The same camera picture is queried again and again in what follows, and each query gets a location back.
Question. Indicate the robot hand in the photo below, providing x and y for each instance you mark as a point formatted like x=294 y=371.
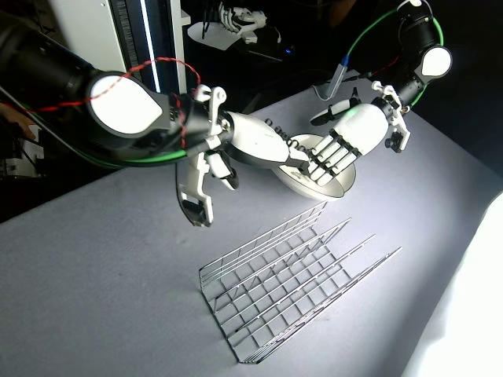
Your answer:
x=259 y=141
x=361 y=127

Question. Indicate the person's hand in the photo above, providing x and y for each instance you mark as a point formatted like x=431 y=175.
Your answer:
x=15 y=118

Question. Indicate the white round plate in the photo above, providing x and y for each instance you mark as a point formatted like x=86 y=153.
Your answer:
x=314 y=196
x=300 y=140

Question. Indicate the black device with blue light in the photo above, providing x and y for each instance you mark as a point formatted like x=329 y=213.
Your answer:
x=275 y=49

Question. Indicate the white round stand base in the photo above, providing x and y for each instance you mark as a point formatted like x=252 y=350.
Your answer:
x=212 y=37

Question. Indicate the spare white robot hand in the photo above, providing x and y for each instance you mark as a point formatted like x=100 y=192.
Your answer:
x=245 y=17

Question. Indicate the grey tablecloth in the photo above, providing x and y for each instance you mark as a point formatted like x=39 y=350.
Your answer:
x=98 y=294

